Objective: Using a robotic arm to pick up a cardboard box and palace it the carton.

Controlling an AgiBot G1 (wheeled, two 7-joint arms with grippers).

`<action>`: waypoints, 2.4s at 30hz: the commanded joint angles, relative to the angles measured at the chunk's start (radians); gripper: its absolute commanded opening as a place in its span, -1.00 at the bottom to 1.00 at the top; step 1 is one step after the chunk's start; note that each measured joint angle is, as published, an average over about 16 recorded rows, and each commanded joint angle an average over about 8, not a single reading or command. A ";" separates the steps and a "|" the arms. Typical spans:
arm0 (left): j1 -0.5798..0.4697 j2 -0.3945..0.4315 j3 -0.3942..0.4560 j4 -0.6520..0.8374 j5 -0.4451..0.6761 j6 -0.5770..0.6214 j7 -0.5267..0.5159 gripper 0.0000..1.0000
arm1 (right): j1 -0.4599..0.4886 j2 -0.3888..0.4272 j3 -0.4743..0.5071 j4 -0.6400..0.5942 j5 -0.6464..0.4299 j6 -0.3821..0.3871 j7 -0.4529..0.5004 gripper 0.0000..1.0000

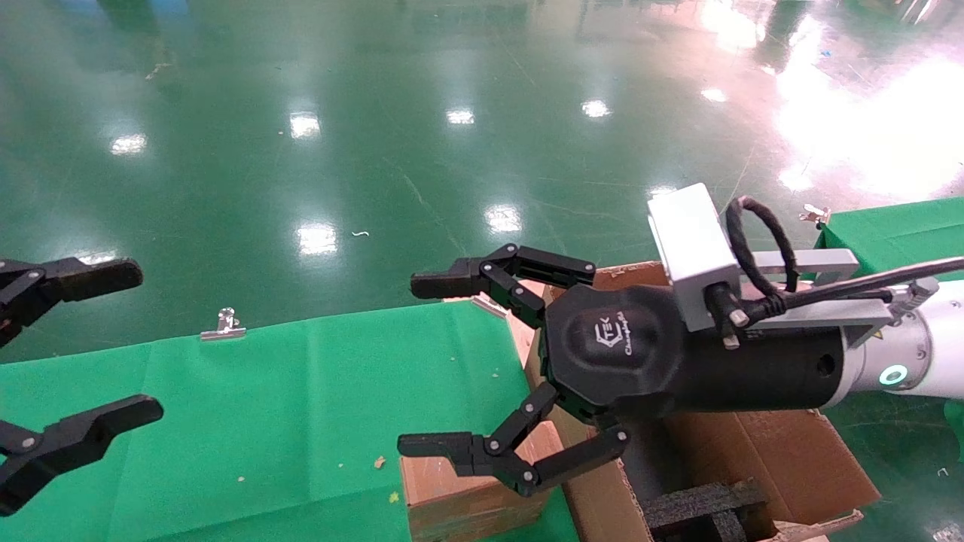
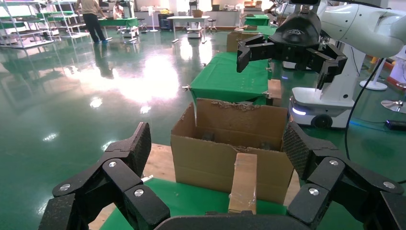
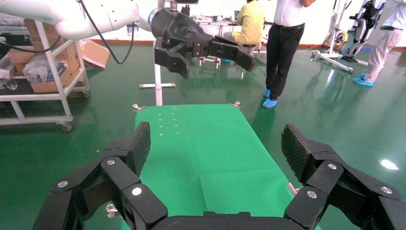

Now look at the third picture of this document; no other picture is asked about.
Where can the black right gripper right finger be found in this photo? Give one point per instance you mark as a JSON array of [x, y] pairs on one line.
[[330, 177]]

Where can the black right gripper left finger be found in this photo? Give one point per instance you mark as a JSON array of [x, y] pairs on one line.
[[117, 177]]

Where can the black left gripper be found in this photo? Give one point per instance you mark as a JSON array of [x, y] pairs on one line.
[[180, 30]]

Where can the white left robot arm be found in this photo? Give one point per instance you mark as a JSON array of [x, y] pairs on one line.
[[120, 16]]

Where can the flat cardboard sheet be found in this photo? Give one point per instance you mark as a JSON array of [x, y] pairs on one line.
[[95, 52]]

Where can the low cardboard box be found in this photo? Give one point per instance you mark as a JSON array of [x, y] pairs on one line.
[[52, 86]]

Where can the stacked cardboard box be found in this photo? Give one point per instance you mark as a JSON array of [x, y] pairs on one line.
[[68, 52]]

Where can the white desk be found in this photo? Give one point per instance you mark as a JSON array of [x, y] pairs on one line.
[[209, 21]]

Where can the white pole stand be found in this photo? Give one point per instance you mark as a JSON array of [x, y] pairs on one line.
[[157, 82]]

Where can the person in yellow shirt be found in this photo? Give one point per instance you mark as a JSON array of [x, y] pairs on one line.
[[250, 23]]

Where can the person in black trousers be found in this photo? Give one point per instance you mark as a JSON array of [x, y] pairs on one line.
[[284, 47]]

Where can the green tablecloth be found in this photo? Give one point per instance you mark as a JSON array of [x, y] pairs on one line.
[[206, 152]]

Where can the white metal cart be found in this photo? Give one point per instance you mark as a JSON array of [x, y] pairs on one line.
[[53, 68]]

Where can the clear plastic bag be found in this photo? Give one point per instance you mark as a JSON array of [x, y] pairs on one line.
[[38, 68]]

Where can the person in light trousers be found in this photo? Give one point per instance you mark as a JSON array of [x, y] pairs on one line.
[[383, 44]]

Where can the black white humanoid robot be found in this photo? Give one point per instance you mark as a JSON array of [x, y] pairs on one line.
[[364, 19]]

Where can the white mobile stand frame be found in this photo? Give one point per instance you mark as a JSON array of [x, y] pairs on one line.
[[334, 61]]

